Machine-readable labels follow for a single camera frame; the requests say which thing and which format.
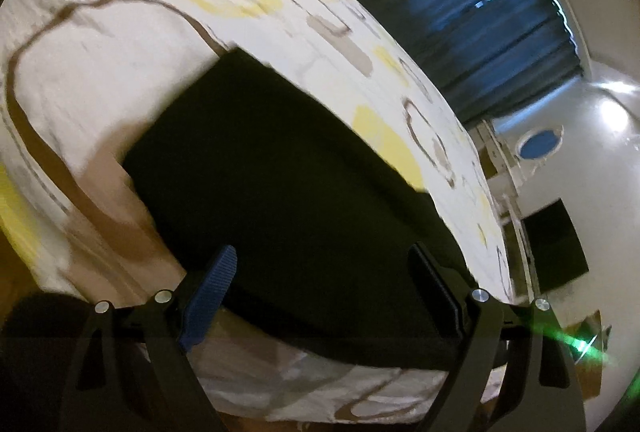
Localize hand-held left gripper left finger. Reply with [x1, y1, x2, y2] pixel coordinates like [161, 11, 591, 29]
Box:
[65, 246, 238, 432]

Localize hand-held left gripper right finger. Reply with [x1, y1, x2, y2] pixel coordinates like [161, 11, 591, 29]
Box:
[407, 242, 588, 432]

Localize black pants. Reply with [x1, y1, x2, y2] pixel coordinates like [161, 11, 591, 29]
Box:
[122, 47, 506, 370]

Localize cream television cabinet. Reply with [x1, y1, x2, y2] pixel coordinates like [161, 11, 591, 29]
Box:
[500, 192, 543, 305]

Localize black television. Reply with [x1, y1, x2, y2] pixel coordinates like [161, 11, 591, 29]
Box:
[522, 199, 588, 293]

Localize cream vanity table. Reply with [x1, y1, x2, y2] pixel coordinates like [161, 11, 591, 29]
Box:
[475, 119, 526, 213]

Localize oval white vanity mirror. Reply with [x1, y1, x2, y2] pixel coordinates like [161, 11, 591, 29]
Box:
[515, 126, 565, 163]

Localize patterned white bed sheet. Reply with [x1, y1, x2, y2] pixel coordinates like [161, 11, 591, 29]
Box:
[0, 0, 516, 423]

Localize blue curtain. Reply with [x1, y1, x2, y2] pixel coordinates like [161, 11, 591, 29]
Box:
[340, 0, 586, 125]

